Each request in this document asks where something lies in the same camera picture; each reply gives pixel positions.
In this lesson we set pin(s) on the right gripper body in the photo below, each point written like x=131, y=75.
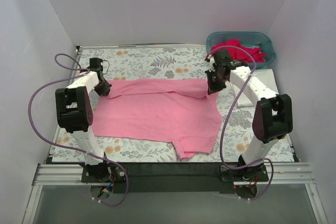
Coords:
x=215, y=85

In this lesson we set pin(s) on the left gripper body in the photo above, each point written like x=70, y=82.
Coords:
x=103, y=88

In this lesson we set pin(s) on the pink t shirt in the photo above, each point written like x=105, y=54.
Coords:
x=180, y=112

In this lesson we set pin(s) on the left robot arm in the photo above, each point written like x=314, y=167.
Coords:
x=75, y=115

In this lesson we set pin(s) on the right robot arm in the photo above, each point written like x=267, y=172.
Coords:
x=273, y=112

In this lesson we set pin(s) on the red t shirt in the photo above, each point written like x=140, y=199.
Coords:
x=237, y=54

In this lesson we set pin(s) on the teal plastic basket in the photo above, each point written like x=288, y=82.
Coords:
x=250, y=39

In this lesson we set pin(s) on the folded white t shirt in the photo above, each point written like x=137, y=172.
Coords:
x=267, y=77

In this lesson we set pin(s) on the floral table cloth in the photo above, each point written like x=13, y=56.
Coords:
x=167, y=63

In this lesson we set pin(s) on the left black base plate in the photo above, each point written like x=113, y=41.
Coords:
x=118, y=174

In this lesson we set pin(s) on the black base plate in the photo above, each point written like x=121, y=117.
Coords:
x=255, y=173
x=118, y=174

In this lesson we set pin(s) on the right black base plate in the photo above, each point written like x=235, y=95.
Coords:
x=255, y=173

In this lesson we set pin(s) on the aluminium frame rail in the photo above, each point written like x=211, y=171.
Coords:
x=176, y=193

